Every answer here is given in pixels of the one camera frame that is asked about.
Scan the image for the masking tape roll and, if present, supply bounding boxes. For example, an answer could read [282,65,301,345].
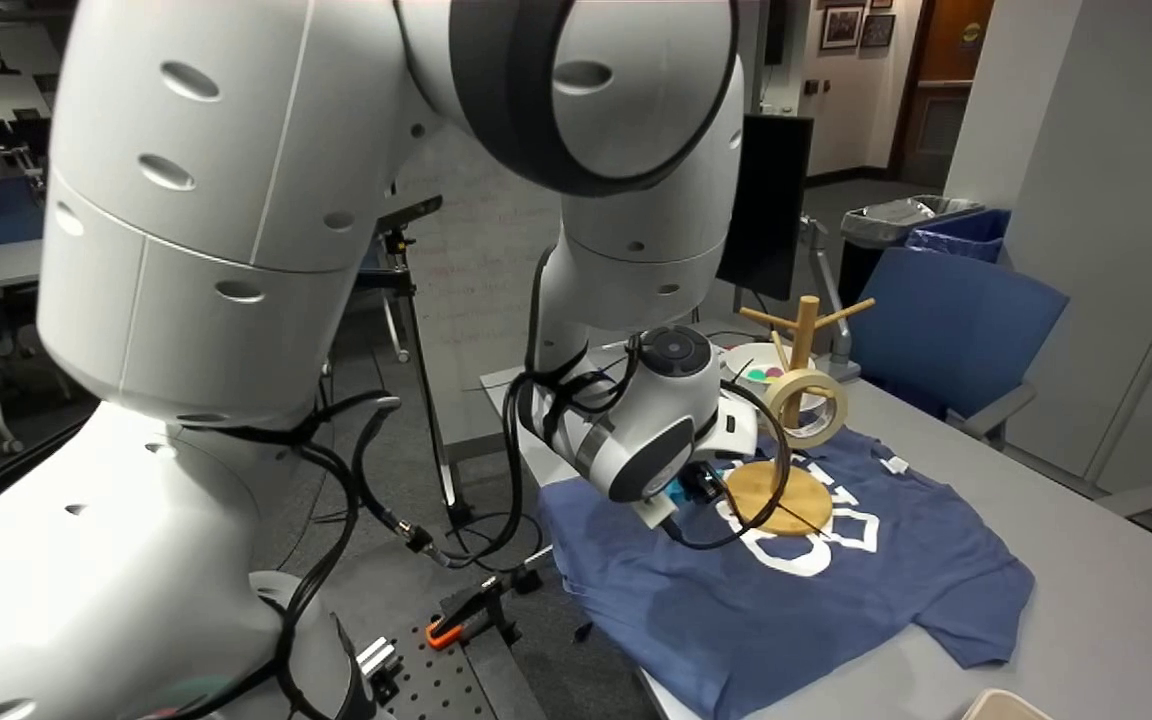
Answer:
[764,366,847,446]

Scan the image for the orange black clamp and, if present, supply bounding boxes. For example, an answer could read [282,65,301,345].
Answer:
[423,577,519,653]

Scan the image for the white plate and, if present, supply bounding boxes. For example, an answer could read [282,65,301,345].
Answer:
[726,338,787,387]

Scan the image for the blue printed t-shirt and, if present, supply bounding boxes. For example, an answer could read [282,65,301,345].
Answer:
[539,432,1031,720]

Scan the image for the black monitor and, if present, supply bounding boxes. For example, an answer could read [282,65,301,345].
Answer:
[722,116,811,299]

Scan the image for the blue chair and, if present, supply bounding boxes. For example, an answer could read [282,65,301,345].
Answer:
[851,247,1067,440]

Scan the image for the blue plastic clamp peg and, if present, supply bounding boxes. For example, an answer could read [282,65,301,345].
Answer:
[680,462,726,499]

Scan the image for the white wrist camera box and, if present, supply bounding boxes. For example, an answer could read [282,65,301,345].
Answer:
[704,401,755,457]

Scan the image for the black camera on tripod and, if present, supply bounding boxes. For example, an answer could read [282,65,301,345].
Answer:
[357,195,474,524]

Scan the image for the blue recycling bin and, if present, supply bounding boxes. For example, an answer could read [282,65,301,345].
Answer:
[907,207,1008,262]

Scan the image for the wooden peg rack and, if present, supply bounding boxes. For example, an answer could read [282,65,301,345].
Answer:
[726,297,868,536]

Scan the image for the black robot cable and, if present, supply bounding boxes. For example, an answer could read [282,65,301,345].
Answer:
[200,345,795,720]

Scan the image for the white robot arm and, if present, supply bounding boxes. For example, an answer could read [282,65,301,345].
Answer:
[0,0,743,720]

